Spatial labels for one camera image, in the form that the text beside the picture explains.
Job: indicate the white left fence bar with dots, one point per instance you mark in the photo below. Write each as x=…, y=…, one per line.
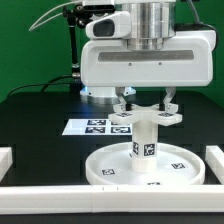
x=5, y=161

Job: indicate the white right fence bar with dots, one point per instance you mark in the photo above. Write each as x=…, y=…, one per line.
x=214, y=157

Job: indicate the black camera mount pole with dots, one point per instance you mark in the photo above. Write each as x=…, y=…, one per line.
x=76, y=17

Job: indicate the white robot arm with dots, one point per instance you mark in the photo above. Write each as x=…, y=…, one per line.
x=134, y=44

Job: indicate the black camera on mount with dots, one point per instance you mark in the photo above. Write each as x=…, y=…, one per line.
x=99, y=6

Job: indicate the white cross-shaped table base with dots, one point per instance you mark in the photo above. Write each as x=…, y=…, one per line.
x=151, y=113

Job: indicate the white fiducial marker sheet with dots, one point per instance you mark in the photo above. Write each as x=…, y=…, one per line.
x=90, y=127

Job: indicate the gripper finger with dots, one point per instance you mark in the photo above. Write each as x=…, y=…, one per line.
x=122, y=98
x=164, y=104

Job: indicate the white fence bar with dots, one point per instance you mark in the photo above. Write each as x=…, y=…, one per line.
x=92, y=198
x=214, y=157
x=5, y=161

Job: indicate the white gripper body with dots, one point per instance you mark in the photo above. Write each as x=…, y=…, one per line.
x=107, y=61

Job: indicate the white round table top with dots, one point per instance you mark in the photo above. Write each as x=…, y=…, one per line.
x=118, y=164

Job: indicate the white front fence bar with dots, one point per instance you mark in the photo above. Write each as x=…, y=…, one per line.
x=92, y=198

